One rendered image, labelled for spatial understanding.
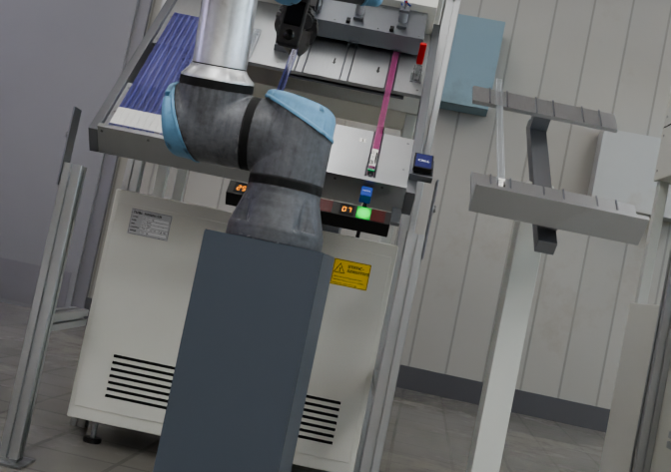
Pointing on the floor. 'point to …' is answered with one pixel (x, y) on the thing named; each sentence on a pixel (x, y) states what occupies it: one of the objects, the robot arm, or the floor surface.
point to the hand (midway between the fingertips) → (294, 52)
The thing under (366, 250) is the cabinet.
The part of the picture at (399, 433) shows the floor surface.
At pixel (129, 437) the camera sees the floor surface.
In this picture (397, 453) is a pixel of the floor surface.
